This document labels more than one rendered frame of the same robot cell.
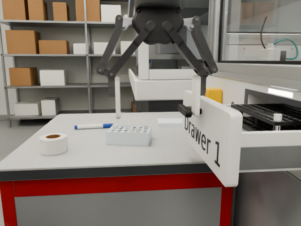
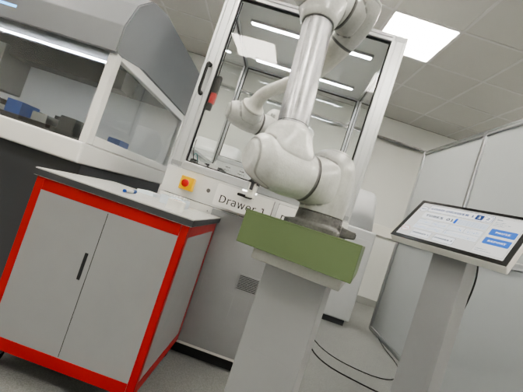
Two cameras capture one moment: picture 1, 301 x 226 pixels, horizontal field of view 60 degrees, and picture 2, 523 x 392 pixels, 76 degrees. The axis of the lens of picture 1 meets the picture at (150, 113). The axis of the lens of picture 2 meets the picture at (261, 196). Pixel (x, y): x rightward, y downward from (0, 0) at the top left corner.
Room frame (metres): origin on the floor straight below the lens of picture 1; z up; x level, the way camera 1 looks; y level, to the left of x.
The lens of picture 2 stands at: (0.16, 1.50, 0.87)
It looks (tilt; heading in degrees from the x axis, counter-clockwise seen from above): 2 degrees up; 279
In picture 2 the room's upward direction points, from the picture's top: 18 degrees clockwise
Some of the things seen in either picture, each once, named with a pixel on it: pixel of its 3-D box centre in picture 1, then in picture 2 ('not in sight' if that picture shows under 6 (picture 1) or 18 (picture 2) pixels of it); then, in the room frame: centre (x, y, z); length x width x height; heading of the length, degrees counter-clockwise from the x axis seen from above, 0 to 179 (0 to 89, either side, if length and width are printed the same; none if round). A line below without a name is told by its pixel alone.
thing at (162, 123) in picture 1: (174, 122); (150, 193); (0.95, -0.09, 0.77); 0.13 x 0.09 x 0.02; 92
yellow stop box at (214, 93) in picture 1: (210, 99); (187, 183); (0.83, -0.19, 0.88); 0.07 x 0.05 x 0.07; 6
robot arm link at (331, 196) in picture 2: not in sight; (327, 182); (0.14, 0.37, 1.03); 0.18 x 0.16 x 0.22; 36
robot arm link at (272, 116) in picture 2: not in sight; (271, 125); (0.46, 0.00, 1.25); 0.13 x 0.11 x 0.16; 36
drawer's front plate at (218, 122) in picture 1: (203, 126); (243, 202); (0.49, -0.10, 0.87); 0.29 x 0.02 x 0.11; 6
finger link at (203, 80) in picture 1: (206, 80); not in sight; (0.46, -0.10, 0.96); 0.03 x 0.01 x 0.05; 95
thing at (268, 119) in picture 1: (253, 113); not in sight; (0.50, -0.20, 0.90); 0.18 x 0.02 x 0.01; 6
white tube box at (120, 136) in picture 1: (129, 134); (175, 201); (0.75, 0.06, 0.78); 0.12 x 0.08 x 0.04; 84
